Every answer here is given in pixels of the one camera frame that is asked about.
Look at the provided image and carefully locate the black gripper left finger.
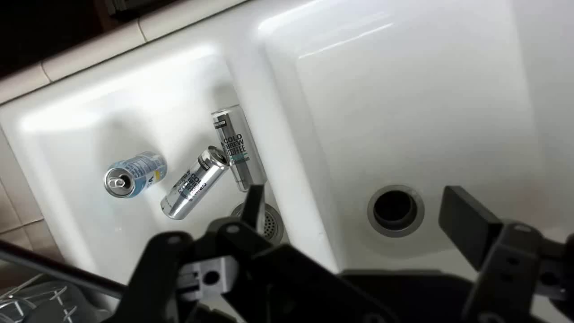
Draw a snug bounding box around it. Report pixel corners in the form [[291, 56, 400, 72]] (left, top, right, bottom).
[[110, 184, 397, 323]]

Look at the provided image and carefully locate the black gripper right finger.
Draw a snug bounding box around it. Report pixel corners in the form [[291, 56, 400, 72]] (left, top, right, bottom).
[[438, 186, 574, 323]]

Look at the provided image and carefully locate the open sink drain hole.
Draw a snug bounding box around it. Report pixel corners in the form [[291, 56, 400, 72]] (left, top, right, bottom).
[[366, 184, 427, 239]]

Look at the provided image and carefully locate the white double basin sink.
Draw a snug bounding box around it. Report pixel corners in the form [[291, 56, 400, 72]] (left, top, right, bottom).
[[0, 0, 574, 323]]

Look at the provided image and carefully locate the slim silver can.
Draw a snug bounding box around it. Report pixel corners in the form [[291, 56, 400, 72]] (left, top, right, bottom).
[[160, 146, 231, 223], [210, 105, 267, 194]]

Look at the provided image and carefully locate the metal drain strainer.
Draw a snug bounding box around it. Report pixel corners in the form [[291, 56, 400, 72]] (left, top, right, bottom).
[[230, 200, 287, 248]]

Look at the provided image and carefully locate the short blue drink can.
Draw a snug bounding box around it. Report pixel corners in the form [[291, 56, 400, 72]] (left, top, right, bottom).
[[102, 151, 169, 200]]

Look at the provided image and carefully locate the dark wire dish rack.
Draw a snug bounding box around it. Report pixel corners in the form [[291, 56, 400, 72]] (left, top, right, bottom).
[[0, 239, 131, 323]]

